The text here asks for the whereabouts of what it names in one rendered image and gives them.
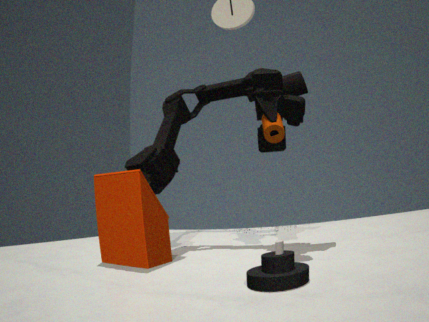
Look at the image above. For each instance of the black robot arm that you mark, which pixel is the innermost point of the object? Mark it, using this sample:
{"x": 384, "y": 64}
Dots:
{"x": 159, "y": 162}

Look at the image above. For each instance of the orange knob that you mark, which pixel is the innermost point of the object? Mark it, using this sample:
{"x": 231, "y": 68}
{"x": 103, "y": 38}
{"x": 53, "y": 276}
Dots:
{"x": 273, "y": 132}

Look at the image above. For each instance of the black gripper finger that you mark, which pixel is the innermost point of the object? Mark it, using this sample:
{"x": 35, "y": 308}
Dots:
{"x": 260, "y": 132}
{"x": 268, "y": 102}

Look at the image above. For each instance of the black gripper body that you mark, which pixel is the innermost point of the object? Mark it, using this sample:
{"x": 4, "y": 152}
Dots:
{"x": 268, "y": 80}

